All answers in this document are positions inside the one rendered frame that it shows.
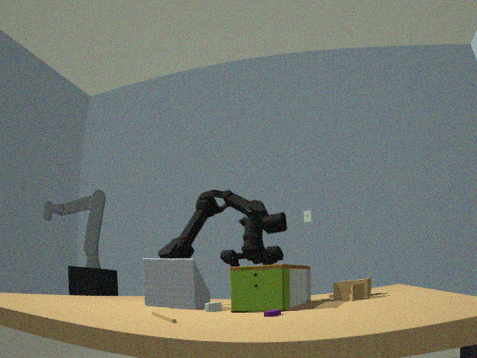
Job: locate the small purple block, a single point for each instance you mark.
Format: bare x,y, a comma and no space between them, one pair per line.
272,313

